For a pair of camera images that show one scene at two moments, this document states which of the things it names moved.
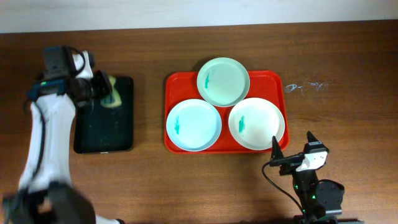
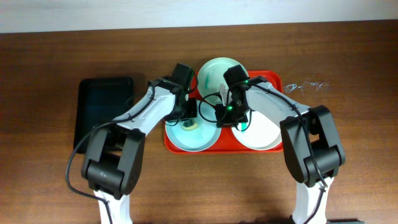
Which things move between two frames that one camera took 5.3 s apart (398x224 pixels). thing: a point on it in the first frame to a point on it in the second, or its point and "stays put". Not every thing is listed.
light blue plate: [193, 125] stays put
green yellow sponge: [113, 99] to [189, 124]
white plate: [254, 122] stays put
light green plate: [223, 81] stays put
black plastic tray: [101, 129] stays put
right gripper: [292, 160] to [232, 118]
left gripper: [103, 84] to [185, 112]
